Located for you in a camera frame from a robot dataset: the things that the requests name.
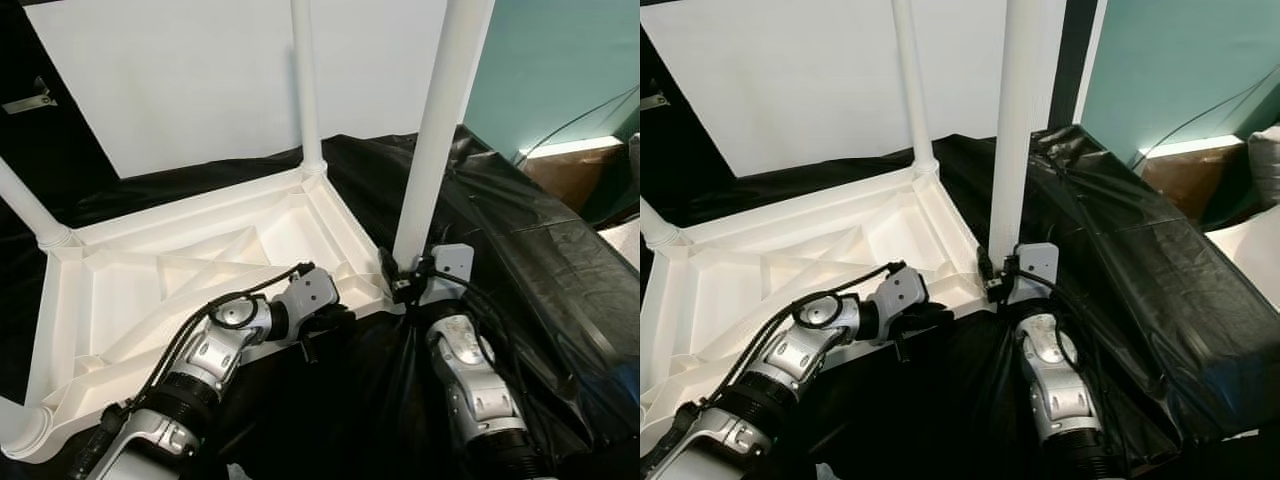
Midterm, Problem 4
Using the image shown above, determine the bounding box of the white tapered table leg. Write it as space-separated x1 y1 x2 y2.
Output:
640 198 683 251
0 158 76 251
890 0 939 179
290 0 328 179
0 395 53 459
392 0 498 271
988 0 1061 263

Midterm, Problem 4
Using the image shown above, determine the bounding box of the white plastic table top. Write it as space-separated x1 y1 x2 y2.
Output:
640 165 1001 456
0 165 401 463

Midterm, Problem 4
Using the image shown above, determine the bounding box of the black plastic table cover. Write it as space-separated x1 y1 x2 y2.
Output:
0 125 641 480
640 125 1280 480

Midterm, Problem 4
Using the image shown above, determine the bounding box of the brown wooden furniture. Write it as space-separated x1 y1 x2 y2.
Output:
1140 150 1251 226
525 150 631 216

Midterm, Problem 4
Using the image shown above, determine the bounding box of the teal glass panel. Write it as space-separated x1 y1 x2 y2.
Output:
1082 0 1280 161
465 0 641 161

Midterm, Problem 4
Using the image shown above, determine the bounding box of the black door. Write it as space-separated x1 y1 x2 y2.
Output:
640 0 741 226
0 0 121 231

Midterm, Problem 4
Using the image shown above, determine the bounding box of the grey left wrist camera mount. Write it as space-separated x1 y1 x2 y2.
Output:
283 268 341 341
872 268 929 341

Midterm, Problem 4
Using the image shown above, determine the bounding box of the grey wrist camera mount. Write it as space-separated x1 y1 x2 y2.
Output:
1012 243 1061 306
872 268 929 341
420 243 474 306
283 268 341 341

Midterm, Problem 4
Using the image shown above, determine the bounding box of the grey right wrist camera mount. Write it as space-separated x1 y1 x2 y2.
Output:
1012 243 1061 306
420 243 474 306

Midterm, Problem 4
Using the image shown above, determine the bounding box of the black wall pillar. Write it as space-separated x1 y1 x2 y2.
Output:
1050 0 1101 131

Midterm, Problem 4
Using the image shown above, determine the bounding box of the thin black curved cable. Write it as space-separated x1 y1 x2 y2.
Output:
1135 70 1280 161
520 85 641 161

